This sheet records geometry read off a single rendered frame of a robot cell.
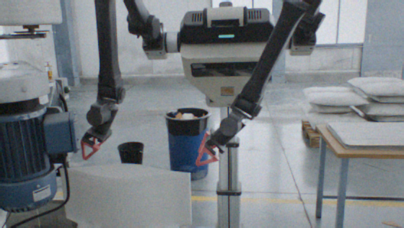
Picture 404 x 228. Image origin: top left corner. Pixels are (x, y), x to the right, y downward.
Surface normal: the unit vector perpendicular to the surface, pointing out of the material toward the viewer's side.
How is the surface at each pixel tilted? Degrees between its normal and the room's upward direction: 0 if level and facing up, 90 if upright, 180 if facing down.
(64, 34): 90
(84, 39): 90
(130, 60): 90
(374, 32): 90
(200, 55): 40
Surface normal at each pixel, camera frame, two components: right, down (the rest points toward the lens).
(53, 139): 0.27, 0.23
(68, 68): -0.15, 0.26
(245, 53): -0.12, -0.58
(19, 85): 0.67, 0.18
